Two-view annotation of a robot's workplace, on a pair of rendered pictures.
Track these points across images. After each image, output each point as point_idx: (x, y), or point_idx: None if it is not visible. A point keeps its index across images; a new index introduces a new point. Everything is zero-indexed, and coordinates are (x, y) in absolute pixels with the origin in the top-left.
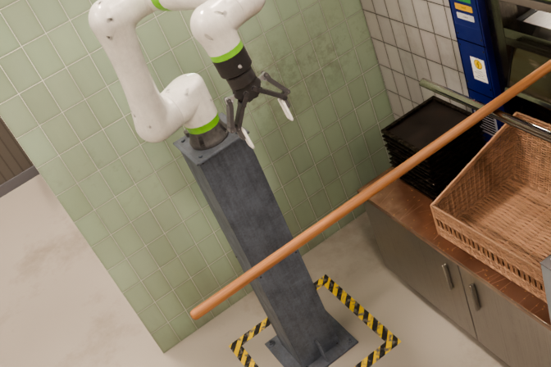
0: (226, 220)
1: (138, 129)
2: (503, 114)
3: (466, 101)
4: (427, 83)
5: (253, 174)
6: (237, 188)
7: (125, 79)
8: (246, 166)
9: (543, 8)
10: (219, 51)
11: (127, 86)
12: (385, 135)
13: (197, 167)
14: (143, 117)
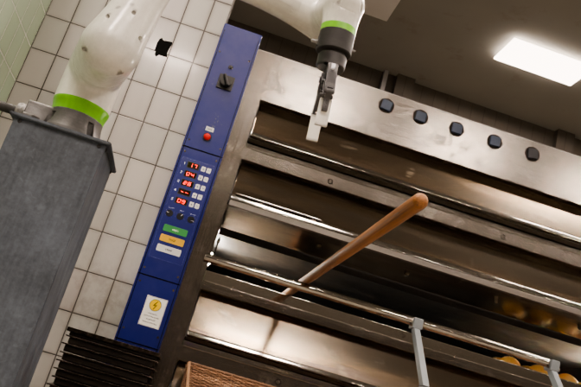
0: (45, 269)
1: (123, 30)
2: (318, 287)
3: (275, 275)
4: (218, 256)
5: (85, 232)
6: (80, 229)
7: None
8: (92, 212)
9: (319, 231)
10: (355, 23)
11: None
12: (71, 335)
13: (73, 155)
14: (146, 23)
